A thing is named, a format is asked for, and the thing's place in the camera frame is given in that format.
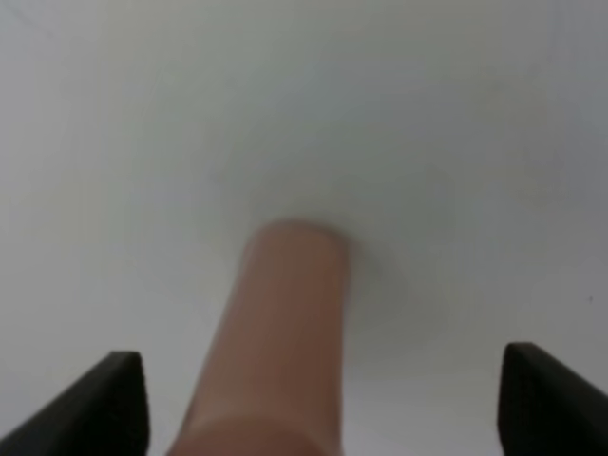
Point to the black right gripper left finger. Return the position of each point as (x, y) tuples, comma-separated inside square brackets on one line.
[(105, 412)]

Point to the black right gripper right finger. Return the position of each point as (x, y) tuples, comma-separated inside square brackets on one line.
[(545, 408)]

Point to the pink bottle white cap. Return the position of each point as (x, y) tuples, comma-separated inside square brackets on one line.
[(271, 383)]

